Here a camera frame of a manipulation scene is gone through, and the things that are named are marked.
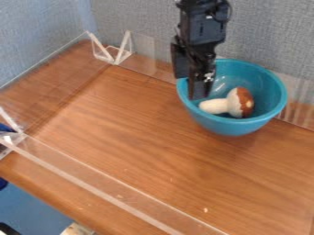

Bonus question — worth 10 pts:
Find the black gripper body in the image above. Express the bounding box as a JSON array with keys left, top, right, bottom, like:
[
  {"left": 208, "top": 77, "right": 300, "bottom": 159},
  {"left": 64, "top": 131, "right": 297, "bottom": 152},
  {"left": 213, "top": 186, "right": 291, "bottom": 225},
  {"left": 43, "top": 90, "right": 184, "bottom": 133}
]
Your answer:
[{"left": 172, "top": 0, "right": 231, "bottom": 60}]

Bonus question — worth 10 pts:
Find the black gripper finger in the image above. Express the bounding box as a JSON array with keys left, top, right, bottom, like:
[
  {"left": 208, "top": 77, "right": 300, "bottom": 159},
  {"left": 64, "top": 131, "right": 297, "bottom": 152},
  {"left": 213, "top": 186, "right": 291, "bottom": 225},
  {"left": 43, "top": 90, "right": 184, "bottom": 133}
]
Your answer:
[
  {"left": 170, "top": 42, "right": 188, "bottom": 79},
  {"left": 188, "top": 54, "right": 216, "bottom": 100}
]

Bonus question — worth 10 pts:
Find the blue plastic bowl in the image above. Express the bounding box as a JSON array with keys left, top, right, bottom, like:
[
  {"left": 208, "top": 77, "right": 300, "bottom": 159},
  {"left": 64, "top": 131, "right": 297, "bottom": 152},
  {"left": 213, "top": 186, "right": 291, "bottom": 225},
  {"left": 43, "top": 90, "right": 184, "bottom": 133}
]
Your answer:
[{"left": 176, "top": 59, "right": 287, "bottom": 136}]

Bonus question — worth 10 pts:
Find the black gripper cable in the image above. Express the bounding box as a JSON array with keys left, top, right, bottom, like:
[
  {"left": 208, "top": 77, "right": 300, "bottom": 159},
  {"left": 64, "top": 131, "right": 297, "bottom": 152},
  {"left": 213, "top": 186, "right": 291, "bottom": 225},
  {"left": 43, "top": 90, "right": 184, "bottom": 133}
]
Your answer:
[{"left": 205, "top": 0, "right": 233, "bottom": 23}]

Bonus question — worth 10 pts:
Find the clear acrylic barrier wall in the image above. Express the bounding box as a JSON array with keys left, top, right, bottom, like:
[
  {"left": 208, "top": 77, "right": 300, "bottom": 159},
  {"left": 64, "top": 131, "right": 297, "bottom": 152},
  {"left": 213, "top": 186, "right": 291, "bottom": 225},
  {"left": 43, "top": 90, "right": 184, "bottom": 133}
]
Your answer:
[{"left": 0, "top": 33, "right": 314, "bottom": 235}]

